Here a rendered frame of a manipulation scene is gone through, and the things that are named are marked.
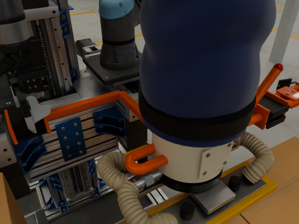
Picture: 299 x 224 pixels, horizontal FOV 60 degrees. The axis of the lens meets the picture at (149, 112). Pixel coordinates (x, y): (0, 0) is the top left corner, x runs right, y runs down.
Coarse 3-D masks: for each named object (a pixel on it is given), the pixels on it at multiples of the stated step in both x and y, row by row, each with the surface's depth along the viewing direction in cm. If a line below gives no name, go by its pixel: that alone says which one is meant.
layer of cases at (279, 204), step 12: (288, 144) 133; (276, 156) 126; (288, 156) 126; (276, 168) 119; (288, 168) 119; (276, 180) 114; (288, 180) 114; (276, 192) 109; (288, 192) 109; (264, 204) 104; (276, 204) 104; (288, 204) 104; (240, 216) 99; (252, 216) 99; (264, 216) 99; (276, 216) 99; (288, 216) 99
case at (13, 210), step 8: (0, 176) 64; (0, 184) 62; (0, 192) 60; (8, 192) 63; (0, 200) 58; (8, 200) 59; (0, 208) 56; (8, 208) 57; (16, 208) 67; (0, 216) 55; (8, 216) 55; (16, 216) 63
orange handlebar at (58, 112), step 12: (96, 96) 72; (108, 96) 72; (120, 96) 73; (288, 96) 71; (60, 108) 67; (72, 108) 67; (84, 108) 69; (132, 108) 68; (48, 120) 66; (252, 120) 64; (132, 156) 53; (144, 156) 55; (132, 168) 51; (144, 168) 50
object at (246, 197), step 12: (240, 168) 66; (228, 180) 62; (240, 180) 59; (264, 180) 63; (240, 192) 60; (252, 192) 60; (264, 192) 60; (168, 204) 57; (180, 204) 57; (192, 204) 54; (228, 204) 57; (240, 204) 58; (252, 204) 59; (180, 216) 55; (192, 216) 54; (204, 216) 55; (216, 216) 55; (228, 216) 55
